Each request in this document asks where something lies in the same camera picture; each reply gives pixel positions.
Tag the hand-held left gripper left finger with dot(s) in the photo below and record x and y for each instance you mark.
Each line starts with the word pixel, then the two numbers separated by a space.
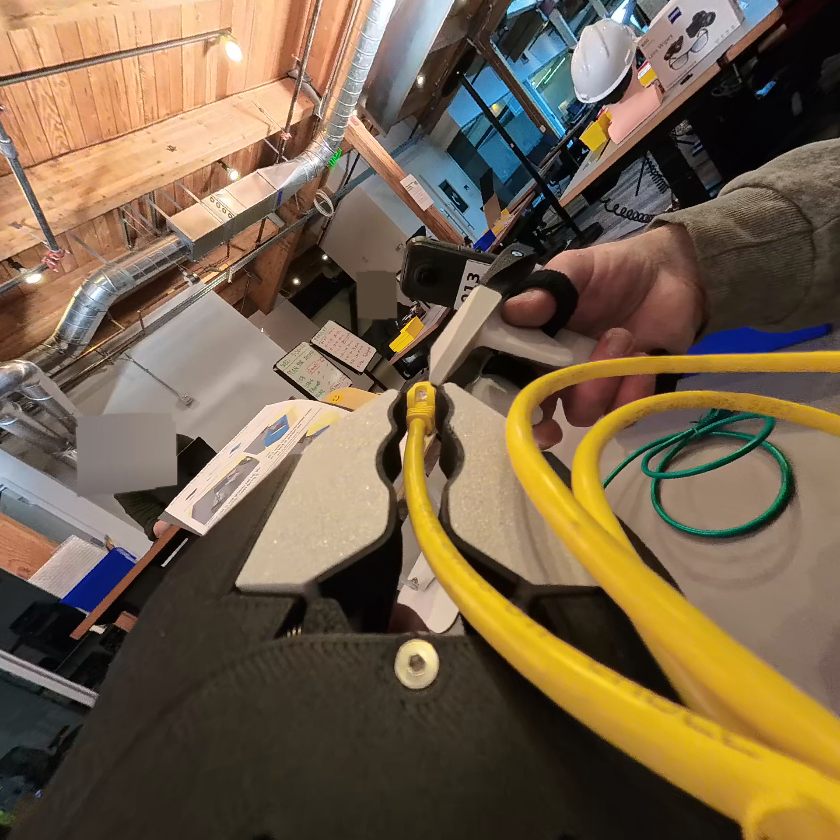
pixel 321 518

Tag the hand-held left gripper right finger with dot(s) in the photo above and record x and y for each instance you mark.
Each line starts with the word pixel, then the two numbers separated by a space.
pixel 499 505

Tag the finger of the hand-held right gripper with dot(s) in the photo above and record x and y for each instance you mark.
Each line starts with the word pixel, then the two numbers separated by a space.
pixel 466 328

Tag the person's left hand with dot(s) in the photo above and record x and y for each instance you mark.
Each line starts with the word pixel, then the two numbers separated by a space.
pixel 407 620

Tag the person's right hand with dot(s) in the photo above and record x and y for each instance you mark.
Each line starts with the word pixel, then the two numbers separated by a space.
pixel 630 295

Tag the small yellow parts bin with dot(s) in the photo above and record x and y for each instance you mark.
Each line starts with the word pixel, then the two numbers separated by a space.
pixel 407 334
pixel 594 131

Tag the printed instruction sheet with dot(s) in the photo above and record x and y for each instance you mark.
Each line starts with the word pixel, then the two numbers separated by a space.
pixel 249 459

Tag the whiteboard with red writing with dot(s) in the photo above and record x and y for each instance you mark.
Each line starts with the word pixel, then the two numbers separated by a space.
pixel 344 348

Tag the white metal document stand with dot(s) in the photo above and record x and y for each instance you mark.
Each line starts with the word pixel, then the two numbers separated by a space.
pixel 426 604

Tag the whiteboard with green writing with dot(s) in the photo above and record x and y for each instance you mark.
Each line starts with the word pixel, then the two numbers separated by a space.
pixel 312 371

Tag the brown wooden side table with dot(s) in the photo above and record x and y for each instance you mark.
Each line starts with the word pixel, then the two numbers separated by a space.
pixel 118 590

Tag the white and blue box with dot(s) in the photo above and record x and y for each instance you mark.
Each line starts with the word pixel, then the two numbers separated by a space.
pixel 85 571

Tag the pink mannequin head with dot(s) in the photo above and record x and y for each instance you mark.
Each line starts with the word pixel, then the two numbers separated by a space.
pixel 633 111

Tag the brown background work table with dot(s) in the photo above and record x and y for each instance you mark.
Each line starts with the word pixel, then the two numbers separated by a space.
pixel 656 131

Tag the white hard hat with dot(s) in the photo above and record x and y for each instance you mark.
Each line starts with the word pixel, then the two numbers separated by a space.
pixel 600 59

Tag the white printed product box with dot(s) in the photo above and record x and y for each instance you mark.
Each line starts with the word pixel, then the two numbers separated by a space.
pixel 695 39

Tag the wooden support post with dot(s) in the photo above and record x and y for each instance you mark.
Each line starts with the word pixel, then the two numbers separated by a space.
pixel 400 184

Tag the silver round ventilation duct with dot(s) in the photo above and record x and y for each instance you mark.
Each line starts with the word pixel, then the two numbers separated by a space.
pixel 348 98
pixel 98 302

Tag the rectangular metal duct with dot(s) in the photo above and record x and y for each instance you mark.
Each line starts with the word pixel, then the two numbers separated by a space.
pixel 223 213

